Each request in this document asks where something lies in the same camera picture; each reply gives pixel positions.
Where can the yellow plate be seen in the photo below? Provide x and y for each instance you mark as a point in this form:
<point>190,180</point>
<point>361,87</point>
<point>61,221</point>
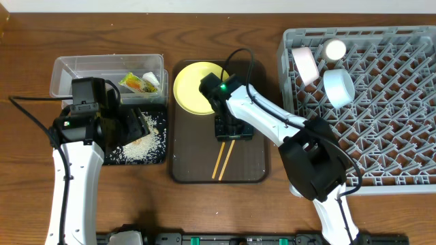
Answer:
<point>186,87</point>

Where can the clear plastic bin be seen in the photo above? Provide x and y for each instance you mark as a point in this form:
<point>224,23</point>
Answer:
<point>114,68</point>

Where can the grey dishwasher rack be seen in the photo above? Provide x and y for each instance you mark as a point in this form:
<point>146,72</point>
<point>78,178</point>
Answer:
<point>389,128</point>

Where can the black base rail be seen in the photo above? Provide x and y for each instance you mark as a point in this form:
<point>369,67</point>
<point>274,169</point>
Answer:
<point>127,235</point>

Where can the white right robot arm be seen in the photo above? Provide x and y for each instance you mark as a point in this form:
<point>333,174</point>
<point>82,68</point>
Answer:
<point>313,160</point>

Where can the pile of white rice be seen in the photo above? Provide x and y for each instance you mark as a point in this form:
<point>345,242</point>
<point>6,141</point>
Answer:
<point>144,143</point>

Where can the black tray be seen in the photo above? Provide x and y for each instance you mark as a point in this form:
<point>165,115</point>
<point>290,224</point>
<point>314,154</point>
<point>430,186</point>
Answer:
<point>153,153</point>

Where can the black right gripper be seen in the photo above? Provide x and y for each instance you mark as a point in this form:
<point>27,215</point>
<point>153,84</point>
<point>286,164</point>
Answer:
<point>234,135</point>

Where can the green snack wrapper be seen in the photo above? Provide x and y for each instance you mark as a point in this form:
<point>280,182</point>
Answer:
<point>137,84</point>

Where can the pale green cup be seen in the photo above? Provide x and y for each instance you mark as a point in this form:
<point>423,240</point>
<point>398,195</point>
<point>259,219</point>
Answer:
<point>333,50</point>

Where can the light blue bowl with rice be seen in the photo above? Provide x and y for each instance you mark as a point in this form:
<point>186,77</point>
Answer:
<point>339,87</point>

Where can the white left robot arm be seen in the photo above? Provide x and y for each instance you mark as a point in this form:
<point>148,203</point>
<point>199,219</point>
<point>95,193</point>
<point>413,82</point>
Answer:
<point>82,139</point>

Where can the brown serving tray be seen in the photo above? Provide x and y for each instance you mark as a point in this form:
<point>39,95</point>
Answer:
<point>195,148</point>

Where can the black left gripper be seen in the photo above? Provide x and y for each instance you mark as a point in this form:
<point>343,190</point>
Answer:
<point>136,126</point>

